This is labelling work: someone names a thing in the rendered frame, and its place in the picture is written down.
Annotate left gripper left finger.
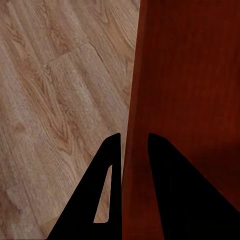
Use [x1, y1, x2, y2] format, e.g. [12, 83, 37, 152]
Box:
[47, 133, 122, 240]

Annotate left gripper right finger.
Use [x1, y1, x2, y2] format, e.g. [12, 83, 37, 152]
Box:
[148, 133, 240, 240]

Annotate storage box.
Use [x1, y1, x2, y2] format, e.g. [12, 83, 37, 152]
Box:
[121, 0, 240, 240]

